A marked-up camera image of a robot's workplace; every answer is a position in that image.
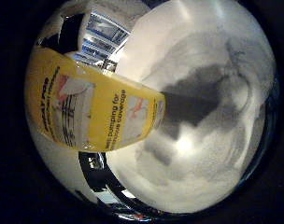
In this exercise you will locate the blue glass window panels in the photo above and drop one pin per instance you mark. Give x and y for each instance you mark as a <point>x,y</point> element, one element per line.
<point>107,34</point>

